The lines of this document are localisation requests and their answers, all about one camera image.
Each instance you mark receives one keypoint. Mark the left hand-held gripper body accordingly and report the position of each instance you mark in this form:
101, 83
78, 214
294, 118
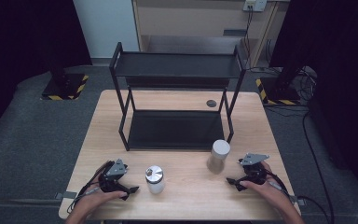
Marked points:
117, 168

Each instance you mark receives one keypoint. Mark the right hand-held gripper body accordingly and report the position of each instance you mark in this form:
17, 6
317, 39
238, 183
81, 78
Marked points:
254, 158

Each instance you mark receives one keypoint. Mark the white lidded beige canister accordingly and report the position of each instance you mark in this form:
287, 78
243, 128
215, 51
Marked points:
220, 149

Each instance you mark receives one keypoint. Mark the white bottle with silver cap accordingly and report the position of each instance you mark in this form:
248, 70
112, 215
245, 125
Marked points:
154, 179

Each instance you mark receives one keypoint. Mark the black metal shelf rack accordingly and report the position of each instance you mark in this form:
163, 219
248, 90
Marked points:
174, 65

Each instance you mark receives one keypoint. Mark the person's right hand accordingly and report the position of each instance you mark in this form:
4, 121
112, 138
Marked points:
270, 191

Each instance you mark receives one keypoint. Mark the stand base with hazard tape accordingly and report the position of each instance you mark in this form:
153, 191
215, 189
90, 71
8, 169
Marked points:
279, 91
63, 88

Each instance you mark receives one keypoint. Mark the dark curtain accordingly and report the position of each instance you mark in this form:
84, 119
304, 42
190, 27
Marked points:
345, 46
18, 37

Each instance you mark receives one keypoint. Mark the light wooden cabinet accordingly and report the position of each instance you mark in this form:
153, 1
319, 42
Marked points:
192, 21

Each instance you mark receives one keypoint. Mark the grey table bracket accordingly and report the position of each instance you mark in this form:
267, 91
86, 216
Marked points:
66, 195
297, 200

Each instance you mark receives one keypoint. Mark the white wall outlet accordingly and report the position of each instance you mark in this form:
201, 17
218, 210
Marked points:
254, 4

